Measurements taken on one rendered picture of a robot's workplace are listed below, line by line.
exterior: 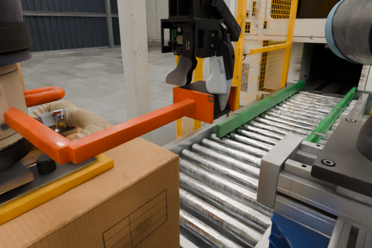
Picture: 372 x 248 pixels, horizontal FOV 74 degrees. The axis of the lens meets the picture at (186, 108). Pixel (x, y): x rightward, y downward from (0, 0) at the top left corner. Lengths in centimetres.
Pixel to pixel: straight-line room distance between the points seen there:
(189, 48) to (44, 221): 32
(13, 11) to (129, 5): 142
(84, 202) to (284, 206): 32
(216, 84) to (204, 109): 5
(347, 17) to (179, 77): 29
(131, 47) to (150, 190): 145
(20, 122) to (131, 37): 150
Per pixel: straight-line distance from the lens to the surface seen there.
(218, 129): 147
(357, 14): 48
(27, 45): 46
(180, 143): 134
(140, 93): 191
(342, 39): 50
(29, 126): 37
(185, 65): 45
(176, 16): 38
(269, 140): 157
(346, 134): 48
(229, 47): 40
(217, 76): 40
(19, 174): 46
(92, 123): 51
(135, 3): 185
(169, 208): 58
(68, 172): 47
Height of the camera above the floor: 121
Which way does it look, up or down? 19 degrees down
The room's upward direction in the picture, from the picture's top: straight up
